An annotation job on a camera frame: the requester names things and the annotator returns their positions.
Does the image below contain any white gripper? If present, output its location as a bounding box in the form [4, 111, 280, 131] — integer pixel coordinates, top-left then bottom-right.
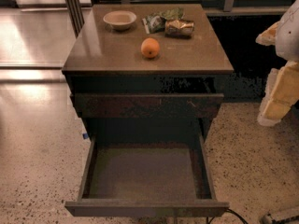
[255, 0, 299, 126]

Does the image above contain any orange fruit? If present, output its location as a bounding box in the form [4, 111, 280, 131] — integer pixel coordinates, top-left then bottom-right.
[141, 38, 160, 59]

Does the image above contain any dark wooden drawer cabinet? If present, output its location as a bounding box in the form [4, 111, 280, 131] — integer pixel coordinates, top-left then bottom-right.
[61, 3, 235, 224]

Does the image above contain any closed top drawer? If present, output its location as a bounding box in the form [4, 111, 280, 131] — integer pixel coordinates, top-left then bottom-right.
[71, 93, 224, 119]

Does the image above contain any green snack bag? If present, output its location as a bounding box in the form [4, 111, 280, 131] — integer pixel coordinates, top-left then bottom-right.
[142, 7, 184, 34]

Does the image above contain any white power strip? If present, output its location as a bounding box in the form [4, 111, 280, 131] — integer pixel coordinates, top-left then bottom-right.
[260, 206, 299, 224]

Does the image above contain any white ceramic bowl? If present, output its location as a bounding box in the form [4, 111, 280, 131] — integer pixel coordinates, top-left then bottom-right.
[103, 10, 136, 31]

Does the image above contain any blue tape piece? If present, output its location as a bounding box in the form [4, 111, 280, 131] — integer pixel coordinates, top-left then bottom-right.
[82, 133, 89, 139]

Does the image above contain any black cable on floor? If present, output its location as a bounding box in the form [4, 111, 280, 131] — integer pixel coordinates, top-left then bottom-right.
[206, 208, 250, 224]

